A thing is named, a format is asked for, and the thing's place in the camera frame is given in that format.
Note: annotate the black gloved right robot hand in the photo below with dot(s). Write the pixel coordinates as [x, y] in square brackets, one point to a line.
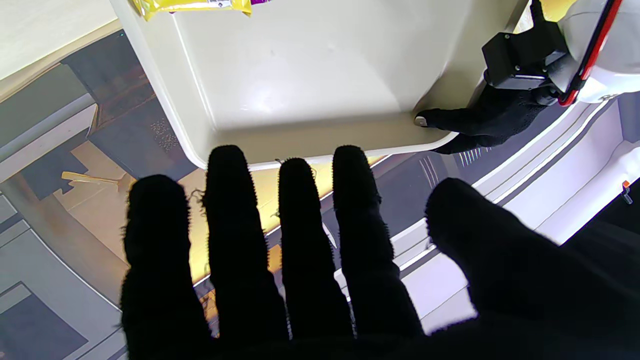
[500, 310]

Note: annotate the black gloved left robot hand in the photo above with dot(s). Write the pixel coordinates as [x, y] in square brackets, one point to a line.
[495, 117]

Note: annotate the cream plastic tray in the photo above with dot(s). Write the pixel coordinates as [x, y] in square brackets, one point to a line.
[300, 75]

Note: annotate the plain purple cookie packet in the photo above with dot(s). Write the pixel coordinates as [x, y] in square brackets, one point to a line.
[260, 1]

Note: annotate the yellow cookie packet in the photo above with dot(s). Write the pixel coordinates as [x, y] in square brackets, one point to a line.
[190, 6]

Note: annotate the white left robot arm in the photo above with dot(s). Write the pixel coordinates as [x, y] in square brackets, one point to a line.
[607, 55]

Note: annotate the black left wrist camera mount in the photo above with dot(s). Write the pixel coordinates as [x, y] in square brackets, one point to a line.
[520, 57]

